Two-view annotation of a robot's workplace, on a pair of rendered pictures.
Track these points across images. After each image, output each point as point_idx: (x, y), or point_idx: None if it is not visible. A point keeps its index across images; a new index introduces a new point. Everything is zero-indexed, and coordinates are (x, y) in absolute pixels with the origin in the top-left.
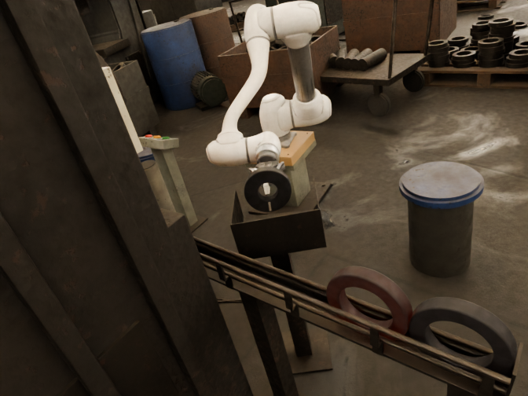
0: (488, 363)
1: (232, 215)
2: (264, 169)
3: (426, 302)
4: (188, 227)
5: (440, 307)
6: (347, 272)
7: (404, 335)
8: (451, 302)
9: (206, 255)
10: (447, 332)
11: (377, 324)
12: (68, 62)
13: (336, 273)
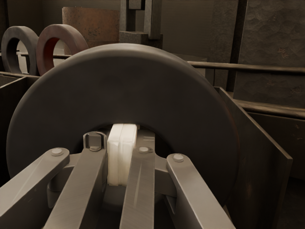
0: (17, 66)
1: (228, 96)
2: (120, 44)
3: (31, 37)
4: (247, 5)
5: (31, 29)
6: (71, 27)
7: (56, 54)
8: (22, 27)
9: (231, 63)
10: (18, 74)
11: (67, 55)
12: None
13: (79, 37)
